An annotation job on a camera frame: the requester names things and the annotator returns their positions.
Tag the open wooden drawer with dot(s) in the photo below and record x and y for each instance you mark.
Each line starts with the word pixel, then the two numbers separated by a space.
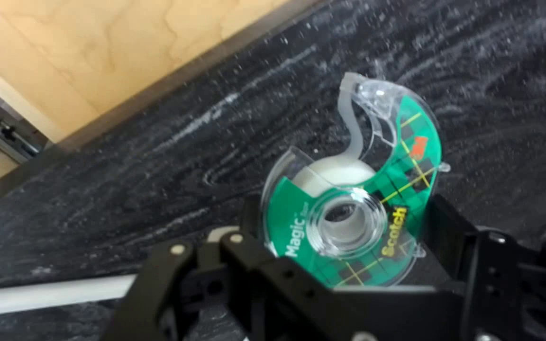
pixel 64 62

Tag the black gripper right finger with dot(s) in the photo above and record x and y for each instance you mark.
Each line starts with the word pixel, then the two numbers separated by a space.
pixel 449 237

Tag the green Scotch tape dispenser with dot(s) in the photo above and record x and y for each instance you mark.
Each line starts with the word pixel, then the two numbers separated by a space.
pixel 354 218

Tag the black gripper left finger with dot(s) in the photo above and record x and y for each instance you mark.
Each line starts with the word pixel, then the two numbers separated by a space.
pixel 252 223

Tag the long white stick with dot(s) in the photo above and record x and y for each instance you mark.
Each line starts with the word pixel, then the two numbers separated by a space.
pixel 66 292

